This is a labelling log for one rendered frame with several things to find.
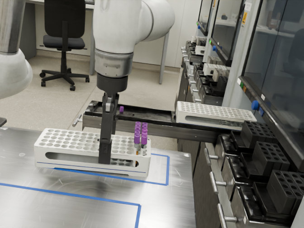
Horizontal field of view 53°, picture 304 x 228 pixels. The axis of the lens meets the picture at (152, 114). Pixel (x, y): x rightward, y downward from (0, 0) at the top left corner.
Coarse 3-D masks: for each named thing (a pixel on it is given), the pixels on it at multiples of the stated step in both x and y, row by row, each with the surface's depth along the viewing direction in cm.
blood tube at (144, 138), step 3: (144, 135) 76; (144, 138) 75; (141, 141) 76; (144, 141) 76; (144, 144) 76; (141, 147) 77; (144, 147) 77; (141, 150) 77; (144, 150) 77; (141, 153) 78; (144, 153) 78
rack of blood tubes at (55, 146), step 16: (48, 128) 84; (48, 144) 78; (64, 144) 78; (80, 144) 80; (96, 144) 80; (112, 144) 81; (128, 144) 82; (48, 160) 77; (64, 160) 81; (80, 160) 82; (96, 160) 83; (112, 160) 81; (128, 160) 82; (144, 160) 78; (144, 176) 80
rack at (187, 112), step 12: (180, 108) 115; (192, 108) 118; (204, 108) 118; (216, 108) 119; (228, 108) 121; (180, 120) 114; (192, 120) 120; (204, 120) 121; (216, 120) 123; (228, 120) 113; (240, 120) 113; (252, 120) 113
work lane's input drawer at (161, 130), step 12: (96, 108) 120; (132, 108) 123; (144, 108) 123; (84, 120) 113; (96, 120) 113; (120, 120) 113; (132, 120) 114; (144, 120) 114; (156, 120) 113; (168, 120) 118; (132, 132) 115; (156, 132) 114; (168, 132) 114; (180, 132) 114; (192, 132) 114; (204, 132) 113; (216, 132) 113; (228, 132) 114
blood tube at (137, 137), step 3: (135, 135) 76; (138, 135) 76; (135, 138) 76; (138, 138) 76; (135, 141) 76; (138, 141) 76; (135, 144) 76; (138, 144) 77; (135, 147) 77; (138, 147) 77; (135, 150) 77; (135, 153) 77; (135, 162) 79; (135, 165) 79
